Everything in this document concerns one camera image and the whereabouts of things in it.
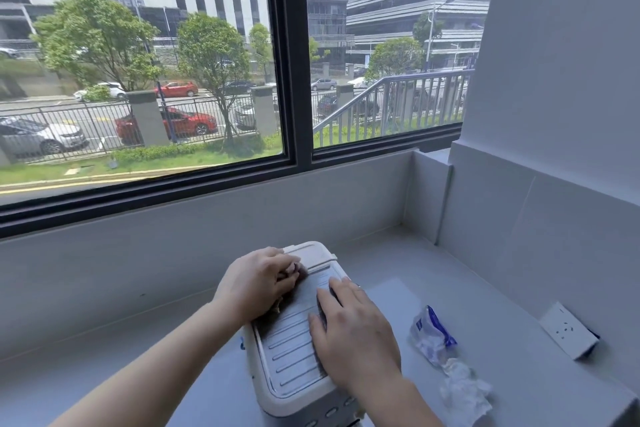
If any small red car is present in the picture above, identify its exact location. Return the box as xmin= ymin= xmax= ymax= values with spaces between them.
xmin=153 ymin=81 xmax=200 ymax=98

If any street lamp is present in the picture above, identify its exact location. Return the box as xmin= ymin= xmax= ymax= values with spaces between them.
xmin=424 ymin=0 xmax=461 ymax=73

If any bushy green tree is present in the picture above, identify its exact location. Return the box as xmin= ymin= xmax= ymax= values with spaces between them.
xmin=364 ymin=36 xmax=427 ymax=83

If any large red car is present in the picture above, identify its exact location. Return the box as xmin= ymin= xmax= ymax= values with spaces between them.
xmin=114 ymin=108 xmax=219 ymax=145

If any black window frame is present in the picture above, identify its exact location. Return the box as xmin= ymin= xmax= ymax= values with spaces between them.
xmin=0 ymin=0 xmax=463 ymax=240

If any crumpled white tissue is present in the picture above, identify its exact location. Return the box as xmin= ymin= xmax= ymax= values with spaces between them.
xmin=439 ymin=359 xmax=494 ymax=427

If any large round green tree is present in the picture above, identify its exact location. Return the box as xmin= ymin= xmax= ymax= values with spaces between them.
xmin=31 ymin=0 xmax=162 ymax=93

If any person's left hand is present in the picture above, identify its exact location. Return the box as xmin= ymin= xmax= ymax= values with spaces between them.
xmin=214 ymin=247 xmax=306 ymax=328

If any person's left forearm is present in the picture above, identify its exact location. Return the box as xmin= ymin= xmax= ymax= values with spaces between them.
xmin=50 ymin=299 xmax=244 ymax=427

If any white wall socket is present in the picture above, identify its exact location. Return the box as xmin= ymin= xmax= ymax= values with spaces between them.
xmin=538 ymin=301 xmax=600 ymax=361

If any white car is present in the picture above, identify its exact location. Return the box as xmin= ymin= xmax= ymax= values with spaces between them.
xmin=73 ymin=82 xmax=127 ymax=102

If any blue and white plastic packet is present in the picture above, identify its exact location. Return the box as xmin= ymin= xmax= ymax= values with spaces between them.
xmin=409 ymin=305 xmax=459 ymax=368

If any grey fence pillar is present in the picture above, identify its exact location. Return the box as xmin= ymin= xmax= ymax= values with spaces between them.
xmin=250 ymin=85 xmax=281 ymax=136
xmin=127 ymin=90 xmax=171 ymax=146

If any person's right forearm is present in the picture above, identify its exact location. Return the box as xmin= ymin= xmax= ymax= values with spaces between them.
xmin=350 ymin=378 xmax=447 ymax=427

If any grey stair railing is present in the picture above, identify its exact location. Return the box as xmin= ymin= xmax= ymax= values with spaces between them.
xmin=313 ymin=69 xmax=475 ymax=144

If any slim green tree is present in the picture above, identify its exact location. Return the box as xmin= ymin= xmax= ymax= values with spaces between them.
xmin=176 ymin=13 xmax=252 ymax=143

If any white suitcase-shaped appliance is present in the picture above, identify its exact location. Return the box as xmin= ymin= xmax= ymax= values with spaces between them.
xmin=240 ymin=241 xmax=367 ymax=427

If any low grey layered building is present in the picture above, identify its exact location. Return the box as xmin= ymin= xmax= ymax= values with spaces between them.
xmin=346 ymin=0 xmax=497 ymax=73

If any person's right hand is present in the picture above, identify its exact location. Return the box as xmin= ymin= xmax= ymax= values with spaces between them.
xmin=308 ymin=277 xmax=404 ymax=395

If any black metal fence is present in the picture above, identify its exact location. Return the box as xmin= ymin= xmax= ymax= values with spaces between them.
xmin=0 ymin=90 xmax=282 ymax=164

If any dark parked car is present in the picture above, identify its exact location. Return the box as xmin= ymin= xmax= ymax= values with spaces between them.
xmin=316 ymin=93 xmax=382 ymax=118

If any silver car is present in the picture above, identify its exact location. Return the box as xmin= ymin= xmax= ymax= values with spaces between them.
xmin=0 ymin=116 xmax=87 ymax=156

